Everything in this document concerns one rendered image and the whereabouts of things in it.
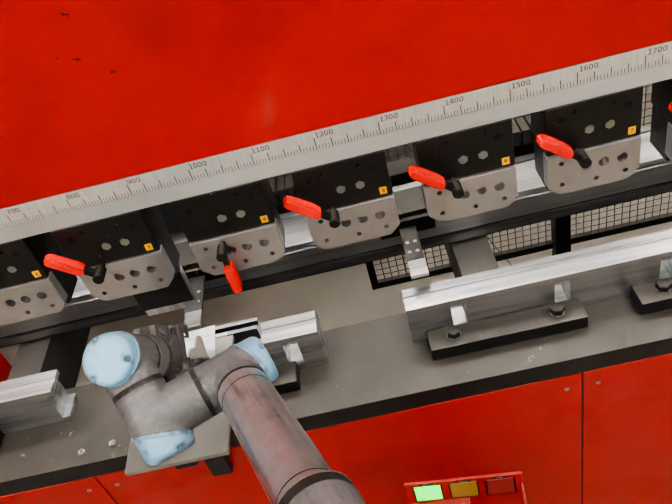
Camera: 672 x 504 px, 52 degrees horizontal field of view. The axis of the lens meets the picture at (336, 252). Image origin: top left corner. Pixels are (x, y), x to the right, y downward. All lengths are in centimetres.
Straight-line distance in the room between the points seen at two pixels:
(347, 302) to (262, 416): 193
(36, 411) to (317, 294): 153
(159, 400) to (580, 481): 103
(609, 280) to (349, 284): 160
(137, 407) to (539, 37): 76
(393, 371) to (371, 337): 10
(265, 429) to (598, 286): 79
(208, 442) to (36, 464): 45
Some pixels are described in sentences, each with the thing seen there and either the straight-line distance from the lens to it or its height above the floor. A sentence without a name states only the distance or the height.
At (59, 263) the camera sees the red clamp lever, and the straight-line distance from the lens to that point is 119.
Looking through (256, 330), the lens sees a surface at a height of 99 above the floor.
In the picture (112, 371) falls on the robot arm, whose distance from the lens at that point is 98.
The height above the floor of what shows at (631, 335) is 87.
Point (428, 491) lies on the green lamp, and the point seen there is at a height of 82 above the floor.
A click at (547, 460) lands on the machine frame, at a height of 55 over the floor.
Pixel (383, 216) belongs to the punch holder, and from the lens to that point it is 114.
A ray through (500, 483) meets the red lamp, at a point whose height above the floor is 82.
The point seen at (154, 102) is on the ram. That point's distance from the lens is 103.
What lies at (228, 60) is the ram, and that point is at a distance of 99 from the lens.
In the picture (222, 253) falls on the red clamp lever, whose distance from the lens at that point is 112.
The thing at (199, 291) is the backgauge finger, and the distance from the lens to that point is 146.
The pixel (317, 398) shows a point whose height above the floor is 88.
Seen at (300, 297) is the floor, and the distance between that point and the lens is 285.
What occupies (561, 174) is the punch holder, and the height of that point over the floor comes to 122.
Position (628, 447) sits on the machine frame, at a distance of 164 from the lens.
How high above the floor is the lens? 192
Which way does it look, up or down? 40 degrees down
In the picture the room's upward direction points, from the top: 17 degrees counter-clockwise
